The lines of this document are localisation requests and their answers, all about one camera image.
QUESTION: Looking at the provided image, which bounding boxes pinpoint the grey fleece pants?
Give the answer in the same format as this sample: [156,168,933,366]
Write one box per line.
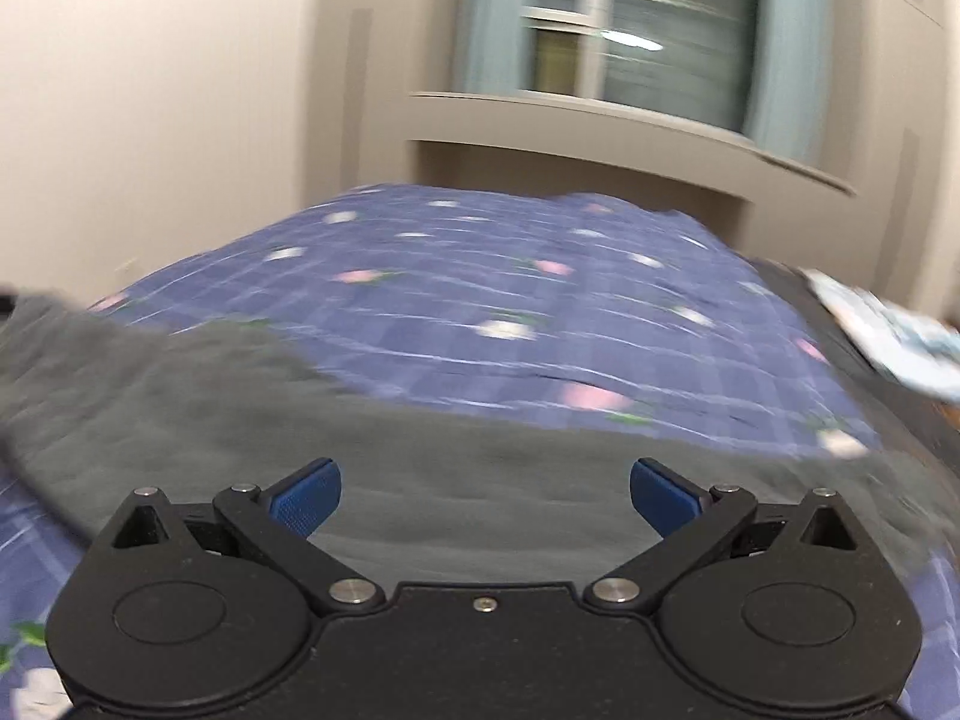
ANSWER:
[2,296,958,585]

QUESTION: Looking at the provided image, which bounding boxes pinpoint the dark grey mattress sheet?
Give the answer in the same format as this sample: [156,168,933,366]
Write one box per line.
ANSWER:
[748,259,958,473]

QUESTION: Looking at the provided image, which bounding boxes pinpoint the blue floral checked quilt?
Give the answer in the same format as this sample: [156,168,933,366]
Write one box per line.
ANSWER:
[2,185,958,718]

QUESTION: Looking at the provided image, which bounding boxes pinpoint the light blue folded clothes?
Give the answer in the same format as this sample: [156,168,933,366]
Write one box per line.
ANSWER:
[804,270,960,403]

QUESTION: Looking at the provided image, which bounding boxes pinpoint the right blue curtain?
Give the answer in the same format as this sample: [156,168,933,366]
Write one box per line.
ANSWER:
[745,0,832,166]

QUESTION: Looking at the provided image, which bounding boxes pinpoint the blue curtain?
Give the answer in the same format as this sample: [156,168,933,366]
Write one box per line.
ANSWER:
[452,0,529,96]
[745,0,832,166]

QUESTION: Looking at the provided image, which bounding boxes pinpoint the beige built-in wardrobe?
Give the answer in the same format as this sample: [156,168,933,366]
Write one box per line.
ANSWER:
[302,0,958,314]

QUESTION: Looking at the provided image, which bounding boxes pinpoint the left blue curtain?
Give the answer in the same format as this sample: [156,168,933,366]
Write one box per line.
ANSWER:
[452,0,529,96]

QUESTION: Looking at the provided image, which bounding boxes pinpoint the window with white frame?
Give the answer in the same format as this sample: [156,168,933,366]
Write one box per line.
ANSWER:
[523,0,760,132]

